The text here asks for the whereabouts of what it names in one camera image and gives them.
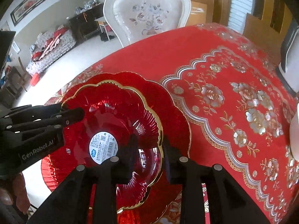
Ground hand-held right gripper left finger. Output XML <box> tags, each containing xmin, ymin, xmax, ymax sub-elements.
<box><xmin>27</xmin><ymin>134</ymin><xmax>141</xmax><ymax>224</ymax></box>

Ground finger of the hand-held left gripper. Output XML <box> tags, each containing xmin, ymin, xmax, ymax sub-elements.
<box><xmin>0</xmin><ymin>104</ymin><xmax>69</xmax><ymax>123</ymax></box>
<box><xmin>5</xmin><ymin>107</ymin><xmax>86</xmax><ymax>133</ymax></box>

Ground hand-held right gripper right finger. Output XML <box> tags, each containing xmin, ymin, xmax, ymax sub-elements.
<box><xmin>162</xmin><ymin>140</ymin><xmax>269</xmax><ymax>224</ymax></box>

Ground gold-rimmed red glass plate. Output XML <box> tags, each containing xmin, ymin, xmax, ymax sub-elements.
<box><xmin>55</xmin><ymin>79</ymin><xmax>164</xmax><ymax>214</ymax></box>

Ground large red glass plate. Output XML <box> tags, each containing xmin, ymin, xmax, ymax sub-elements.
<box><xmin>41</xmin><ymin>72</ymin><xmax>192</xmax><ymax>224</ymax></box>

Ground red box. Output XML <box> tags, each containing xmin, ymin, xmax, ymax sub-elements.
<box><xmin>30</xmin><ymin>73</ymin><xmax>41</xmax><ymax>86</ymax></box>

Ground black television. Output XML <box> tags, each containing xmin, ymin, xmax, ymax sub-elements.
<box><xmin>0</xmin><ymin>30</ymin><xmax>16</xmax><ymax>75</ymax></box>

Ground pink rolled bundle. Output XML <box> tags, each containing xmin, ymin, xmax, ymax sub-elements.
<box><xmin>41</xmin><ymin>34</ymin><xmax>62</xmax><ymax>60</ymax></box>

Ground floral patterned sofa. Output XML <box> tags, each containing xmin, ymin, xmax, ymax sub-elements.
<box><xmin>25</xmin><ymin>27</ymin><xmax>77</xmax><ymax>75</ymax></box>

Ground black boots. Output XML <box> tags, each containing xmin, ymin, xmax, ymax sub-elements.
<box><xmin>99</xmin><ymin>33</ymin><xmax>115</xmax><ymax>42</ymax></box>

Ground dark wooden cabinet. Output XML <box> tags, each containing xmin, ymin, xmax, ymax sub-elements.
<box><xmin>69</xmin><ymin>3</ymin><xmax>104</xmax><ymax>43</ymax></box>

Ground small white desk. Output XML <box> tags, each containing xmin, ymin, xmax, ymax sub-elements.
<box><xmin>95</xmin><ymin>16</ymin><xmax>115</xmax><ymax>41</ymax></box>

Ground red floral tablecloth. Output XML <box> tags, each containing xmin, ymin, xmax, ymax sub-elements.
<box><xmin>43</xmin><ymin>23</ymin><xmax>299</xmax><ymax>224</ymax></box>

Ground clutter of white items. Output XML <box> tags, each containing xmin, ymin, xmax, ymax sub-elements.
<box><xmin>75</xmin><ymin>0</ymin><xmax>104</xmax><ymax>14</ymax></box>

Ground small white bowl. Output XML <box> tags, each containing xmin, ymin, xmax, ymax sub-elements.
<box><xmin>289</xmin><ymin>103</ymin><xmax>299</xmax><ymax>161</ymax></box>

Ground white floral upholstered chair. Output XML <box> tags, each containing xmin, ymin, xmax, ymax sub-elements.
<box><xmin>103</xmin><ymin>0</ymin><xmax>192</xmax><ymax>48</ymax></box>

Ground small cardboard box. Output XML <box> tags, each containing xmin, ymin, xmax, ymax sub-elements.
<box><xmin>190</xmin><ymin>1</ymin><xmax>214</xmax><ymax>27</ymax></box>

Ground brown cardboard sheet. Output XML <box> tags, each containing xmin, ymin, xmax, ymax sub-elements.
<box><xmin>243</xmin><ymin>13</ymin><xmax>284</xmax><ymax>55</ymax></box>

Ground grey white chair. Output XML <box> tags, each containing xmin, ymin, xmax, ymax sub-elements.
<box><xmin>277</xmin><ymin>26</ymin><xmax>299</xmax><ymax>94</ymax></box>

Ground white slatted blind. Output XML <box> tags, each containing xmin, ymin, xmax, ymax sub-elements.
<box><xmin>228</xmin><ymin>0</ymin><xmax>254</xmax><ymax>33</ymax></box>

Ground long framed wall painting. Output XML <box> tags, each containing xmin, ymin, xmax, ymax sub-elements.
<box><xmin>10</xmin><ymin>0</ymin><xmax>47</xmax><ymax>27</ymax></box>

